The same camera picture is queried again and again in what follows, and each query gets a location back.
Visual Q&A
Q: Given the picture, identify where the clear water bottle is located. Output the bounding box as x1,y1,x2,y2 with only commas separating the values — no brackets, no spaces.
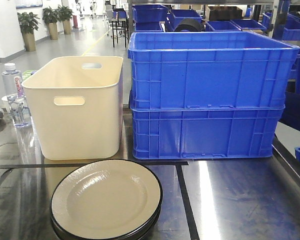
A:
2,63,32,128

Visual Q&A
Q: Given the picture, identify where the cream plastic storage bin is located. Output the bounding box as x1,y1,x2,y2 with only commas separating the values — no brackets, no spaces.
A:
23,56,123,160

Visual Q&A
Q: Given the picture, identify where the white bowl behind bottle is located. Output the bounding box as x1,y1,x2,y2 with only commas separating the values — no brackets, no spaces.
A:
1,94,15,115

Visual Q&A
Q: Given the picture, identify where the black tape roll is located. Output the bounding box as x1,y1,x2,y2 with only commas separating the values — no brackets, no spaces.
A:
174,19,203,32

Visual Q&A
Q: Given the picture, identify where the black stool table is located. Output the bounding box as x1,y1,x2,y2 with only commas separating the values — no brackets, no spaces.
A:
111,18,129,47

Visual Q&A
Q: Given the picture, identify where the potted plant in gold pot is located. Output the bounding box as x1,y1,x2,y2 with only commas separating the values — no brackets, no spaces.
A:
17,12,39,52

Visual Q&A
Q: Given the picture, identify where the blue plastic crate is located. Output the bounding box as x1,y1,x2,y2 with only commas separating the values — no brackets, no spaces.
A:
131,106,284,160
128,31,300,110

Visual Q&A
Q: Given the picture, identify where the upper blue plastic crate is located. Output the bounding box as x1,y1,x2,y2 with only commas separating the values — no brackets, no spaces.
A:
128,31,300,110

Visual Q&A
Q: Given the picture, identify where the cardboard box on shelf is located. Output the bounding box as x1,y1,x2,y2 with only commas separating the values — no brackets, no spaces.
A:
205,5,242,21

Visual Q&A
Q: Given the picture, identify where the lower blue plastic crate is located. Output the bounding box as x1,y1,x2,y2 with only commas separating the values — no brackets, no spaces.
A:
131,106,284,160

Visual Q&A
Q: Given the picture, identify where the beige black-rimmed plate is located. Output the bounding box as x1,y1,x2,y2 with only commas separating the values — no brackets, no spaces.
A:
50,159,163,233

